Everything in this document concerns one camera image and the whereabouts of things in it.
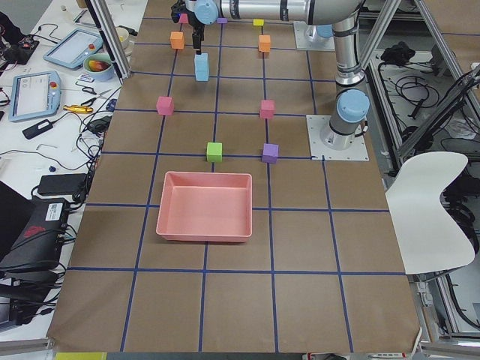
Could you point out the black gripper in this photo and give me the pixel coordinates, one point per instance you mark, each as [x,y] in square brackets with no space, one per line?
[197,30]

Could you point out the light blue foam block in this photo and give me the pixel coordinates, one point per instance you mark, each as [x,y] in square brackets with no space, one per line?
[201,62]

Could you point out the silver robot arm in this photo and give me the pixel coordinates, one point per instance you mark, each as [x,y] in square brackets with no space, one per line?
[341,15]
[351,109]

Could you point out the orange foam block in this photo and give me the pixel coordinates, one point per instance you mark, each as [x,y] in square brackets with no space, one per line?
[264,43]
[177,40]

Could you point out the pink foam block right side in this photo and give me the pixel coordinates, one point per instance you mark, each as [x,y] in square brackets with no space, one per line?
[183,18]

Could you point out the pink foam block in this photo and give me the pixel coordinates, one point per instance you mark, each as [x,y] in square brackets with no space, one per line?
[267,109]
[183,18]
[165,105]

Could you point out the bowl with yellow lemon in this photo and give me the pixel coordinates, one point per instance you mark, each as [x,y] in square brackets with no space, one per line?
[123,36]

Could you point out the pink foam block far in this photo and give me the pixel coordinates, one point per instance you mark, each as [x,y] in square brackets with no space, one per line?
[165,105]

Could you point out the pink foam block near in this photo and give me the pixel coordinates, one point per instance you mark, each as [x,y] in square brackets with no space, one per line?
[267,109]

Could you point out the bowl with red fruit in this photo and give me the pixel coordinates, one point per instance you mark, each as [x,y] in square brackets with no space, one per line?
[99,67]

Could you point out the green foam block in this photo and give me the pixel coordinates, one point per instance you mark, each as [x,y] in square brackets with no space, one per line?
[214,152]

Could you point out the teach pendant tablet far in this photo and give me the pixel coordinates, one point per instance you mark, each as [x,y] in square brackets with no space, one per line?
[73,50]

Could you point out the teach pendant tablet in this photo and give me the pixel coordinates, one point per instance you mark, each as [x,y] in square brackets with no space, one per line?
[34,96]
[73,50]

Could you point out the pink plastic tray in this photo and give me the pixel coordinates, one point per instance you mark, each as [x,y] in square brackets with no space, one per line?
[206,207]

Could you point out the teach pendant tablet near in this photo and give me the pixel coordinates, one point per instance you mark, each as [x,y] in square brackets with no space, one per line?
[34,96]

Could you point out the black power adapter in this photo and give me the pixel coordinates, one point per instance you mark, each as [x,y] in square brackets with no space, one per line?
[65,184]

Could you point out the black electronics box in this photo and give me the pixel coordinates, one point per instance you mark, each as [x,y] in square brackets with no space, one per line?
[31,234]

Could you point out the white chair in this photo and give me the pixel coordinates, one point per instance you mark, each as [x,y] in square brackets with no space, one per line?
[428,237]

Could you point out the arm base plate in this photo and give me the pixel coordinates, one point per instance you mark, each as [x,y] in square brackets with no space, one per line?
[313,37]
[326,145]

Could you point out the orange handled tool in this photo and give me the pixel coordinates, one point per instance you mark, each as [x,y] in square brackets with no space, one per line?
[80,109]

